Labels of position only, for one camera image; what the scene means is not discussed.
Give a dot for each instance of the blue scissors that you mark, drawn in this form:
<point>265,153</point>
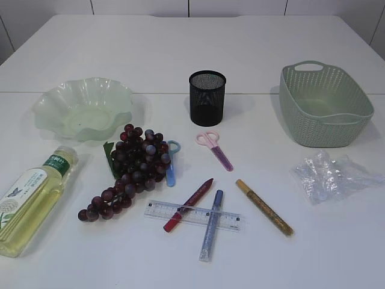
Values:
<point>173,148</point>

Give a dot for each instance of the gold glitter pen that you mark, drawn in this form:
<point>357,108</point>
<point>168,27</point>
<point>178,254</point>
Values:
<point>265,209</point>

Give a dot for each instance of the black mesh pen holder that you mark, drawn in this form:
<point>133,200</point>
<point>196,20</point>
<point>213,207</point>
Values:
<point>206,97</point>

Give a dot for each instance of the green plastic woven basket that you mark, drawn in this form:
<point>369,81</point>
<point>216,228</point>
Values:
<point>322,105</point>

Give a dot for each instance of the blue glitter pen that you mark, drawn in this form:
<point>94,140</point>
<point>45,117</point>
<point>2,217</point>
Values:
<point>208,241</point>

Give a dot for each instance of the purple artificial grape bunch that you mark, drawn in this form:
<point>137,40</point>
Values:
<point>138,161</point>

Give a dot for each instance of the clear plastic ruler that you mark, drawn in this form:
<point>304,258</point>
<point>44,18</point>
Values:
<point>193,215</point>

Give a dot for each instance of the clear plastic sheet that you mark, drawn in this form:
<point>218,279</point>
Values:
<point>327,179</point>

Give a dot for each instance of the red crayon pen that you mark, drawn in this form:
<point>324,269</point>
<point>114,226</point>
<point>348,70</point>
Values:
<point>192,201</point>

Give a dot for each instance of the green wavy glass plate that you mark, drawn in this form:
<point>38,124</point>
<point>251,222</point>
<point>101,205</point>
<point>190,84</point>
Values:
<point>84,109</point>

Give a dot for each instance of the pink purple scissors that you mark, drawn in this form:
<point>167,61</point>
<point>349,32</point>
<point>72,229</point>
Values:
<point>210,140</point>

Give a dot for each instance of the yellow tea bottle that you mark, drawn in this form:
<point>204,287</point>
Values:
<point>27,203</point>

